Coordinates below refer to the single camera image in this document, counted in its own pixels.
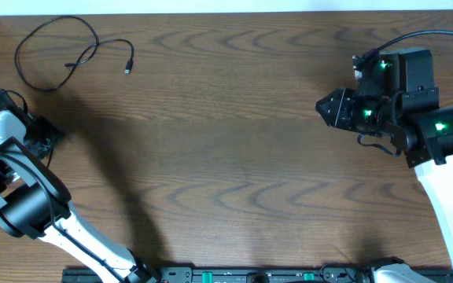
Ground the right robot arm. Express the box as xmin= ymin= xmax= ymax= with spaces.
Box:
xmin=315 ymin=47 xmax=453 ymax=271

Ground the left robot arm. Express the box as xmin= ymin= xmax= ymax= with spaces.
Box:
xmin=0 ymin=89 xmax=162 ymax=282

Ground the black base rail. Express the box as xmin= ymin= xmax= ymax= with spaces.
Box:
xmin=61 ymin=266 xmax=453 ymax=283

